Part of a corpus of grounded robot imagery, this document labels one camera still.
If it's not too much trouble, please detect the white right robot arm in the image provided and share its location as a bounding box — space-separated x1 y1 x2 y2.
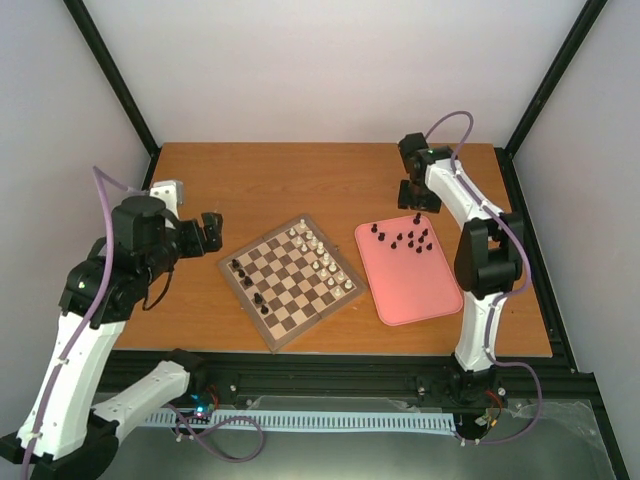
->
398 133 524 405

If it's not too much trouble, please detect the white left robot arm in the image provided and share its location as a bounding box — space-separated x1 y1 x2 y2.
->
1 196 223 479

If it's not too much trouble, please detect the wooden chess board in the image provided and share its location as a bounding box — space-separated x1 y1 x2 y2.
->
218 214 367 353

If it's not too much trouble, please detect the white chess pieces row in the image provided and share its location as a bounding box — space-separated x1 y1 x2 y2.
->
282 218 357 299

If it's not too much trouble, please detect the pink plastic tray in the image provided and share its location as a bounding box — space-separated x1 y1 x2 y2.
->
355 214 463 327

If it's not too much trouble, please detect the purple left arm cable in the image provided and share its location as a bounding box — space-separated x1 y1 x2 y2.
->
19 167 266 480

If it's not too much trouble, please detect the black aluminium frame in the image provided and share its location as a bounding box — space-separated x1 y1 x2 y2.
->
0 0 631 480

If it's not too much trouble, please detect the light blue cable duct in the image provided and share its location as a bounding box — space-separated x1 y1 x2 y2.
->
142 407 457 434

